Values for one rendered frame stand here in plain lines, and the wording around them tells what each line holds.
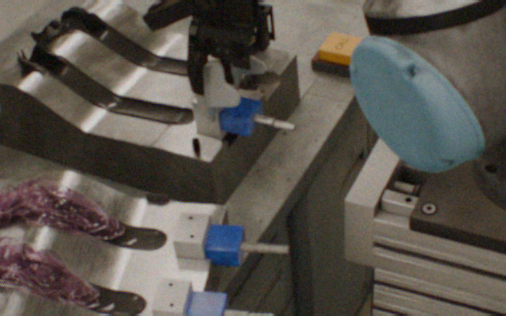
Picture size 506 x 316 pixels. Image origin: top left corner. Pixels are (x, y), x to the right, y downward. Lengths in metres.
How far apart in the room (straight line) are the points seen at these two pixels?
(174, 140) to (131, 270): 0.20
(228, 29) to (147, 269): 0.30
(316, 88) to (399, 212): 0.51
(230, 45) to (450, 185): 0.34
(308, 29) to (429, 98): 0.92
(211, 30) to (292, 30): 0.50
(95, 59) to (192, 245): 0.40
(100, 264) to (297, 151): 0.36
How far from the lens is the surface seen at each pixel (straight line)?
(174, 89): 1.24
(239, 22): 1.01
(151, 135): 1.16
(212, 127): 1.13
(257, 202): 1.17
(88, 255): 1.04
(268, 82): 1.26
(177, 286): 0.96
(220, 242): 1.02
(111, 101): 1.25
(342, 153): 1.55
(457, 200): 0.81
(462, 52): 0.61
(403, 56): 0.61
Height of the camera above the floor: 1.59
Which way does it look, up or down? 40 degrees down
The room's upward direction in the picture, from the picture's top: 6 degrees counter-clockwise
